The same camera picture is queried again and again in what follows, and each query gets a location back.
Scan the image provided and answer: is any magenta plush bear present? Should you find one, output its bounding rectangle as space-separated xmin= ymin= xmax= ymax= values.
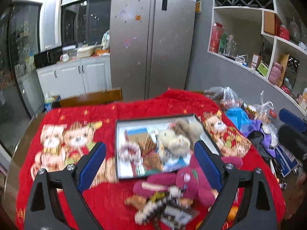
xmin=133 ymin=154 xmax=244 ymax=208

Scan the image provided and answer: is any black white fuzzy hair clip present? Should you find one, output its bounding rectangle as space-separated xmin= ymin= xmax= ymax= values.
xmin=134 ymin=186 xmax=184 ymax=225

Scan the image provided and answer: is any white plush lamb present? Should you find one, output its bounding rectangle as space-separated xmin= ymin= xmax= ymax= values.
xmin=157 ymin=129 xmax=191 ymax=157

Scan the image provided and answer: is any pink knitted scrunchie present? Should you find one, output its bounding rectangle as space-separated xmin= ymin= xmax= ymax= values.
xmin=118 ymin=141 xmax=142 ymax=166

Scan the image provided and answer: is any orange triangular snack packet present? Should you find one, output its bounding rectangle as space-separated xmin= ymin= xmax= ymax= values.
xmin=138 ymin=135 xmax=157 ymax=156

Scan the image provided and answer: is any person right hand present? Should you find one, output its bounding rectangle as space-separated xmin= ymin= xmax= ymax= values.
xmin=285 ymin=172 xmax=306 ymax=220

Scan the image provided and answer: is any clear plastic bag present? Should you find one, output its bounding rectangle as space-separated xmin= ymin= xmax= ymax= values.
xmin=253 ymin=91 xmax=274 ymax=124

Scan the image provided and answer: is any orange tangerine right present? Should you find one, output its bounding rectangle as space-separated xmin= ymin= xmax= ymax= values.
xmin=227 ymin=206 xmax=238 ymax=222

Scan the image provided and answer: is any blue white cardboard box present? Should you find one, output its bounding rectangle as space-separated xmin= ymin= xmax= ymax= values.
xmin=275 ymin=145 xmax=299 ymax=177

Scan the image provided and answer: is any purple cloth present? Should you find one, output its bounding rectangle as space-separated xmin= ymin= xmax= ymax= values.
xmin=247 ymin=120 xmax=276 ymax=159

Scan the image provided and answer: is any pink container on shelf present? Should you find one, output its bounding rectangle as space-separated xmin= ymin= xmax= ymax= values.
xmin=268 ymin=62 xmax=283 ymax=86

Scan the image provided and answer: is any blue plastic bag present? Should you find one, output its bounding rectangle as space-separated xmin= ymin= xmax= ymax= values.
xmin=226 ymin=108 xmax=252 ymax=137

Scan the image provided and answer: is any clear packaged hair accessory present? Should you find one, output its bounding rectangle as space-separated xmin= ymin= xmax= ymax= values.
xmin=160 ymin=205 xmax=199 ymax=229

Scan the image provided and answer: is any red teddy bear blanket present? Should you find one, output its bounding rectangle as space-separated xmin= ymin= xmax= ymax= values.
xmin=15 ymin=89 xmax=287 ymax=230

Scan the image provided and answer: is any red box on shelf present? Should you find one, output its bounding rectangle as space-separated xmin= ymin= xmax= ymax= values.
xmin=209 ymin=22 xmax=224 ymax=53

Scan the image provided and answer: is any glass sliding door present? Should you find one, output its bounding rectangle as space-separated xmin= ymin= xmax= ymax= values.
xmin=1 ymin=3 xmax=44 ymax=155

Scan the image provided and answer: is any black shallow gift box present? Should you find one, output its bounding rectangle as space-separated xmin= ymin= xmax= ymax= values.
xmin=115 ymin=114 xmax=221 ymax=179

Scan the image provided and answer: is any wooden chair back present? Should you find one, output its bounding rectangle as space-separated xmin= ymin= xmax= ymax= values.
xmin=53 ymin=88 xmax=123 ymax=108

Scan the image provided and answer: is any white kitchen cabinet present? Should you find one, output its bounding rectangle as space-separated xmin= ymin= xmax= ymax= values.
xmin=37 ymin=55 xmax=112 ymax=99

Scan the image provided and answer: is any black microwave oven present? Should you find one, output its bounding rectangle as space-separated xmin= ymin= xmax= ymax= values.
xmin=34 ymin=46 xmax=63 ymax=69

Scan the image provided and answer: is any silver double-door refrigerator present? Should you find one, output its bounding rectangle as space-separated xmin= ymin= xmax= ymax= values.
xmin=110 ymin=0 xmax=196 ymax=101

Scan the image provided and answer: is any white wall shelf unit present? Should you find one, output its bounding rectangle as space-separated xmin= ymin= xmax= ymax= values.
xmin=208 ymin=0 xmax=306 ymax=117

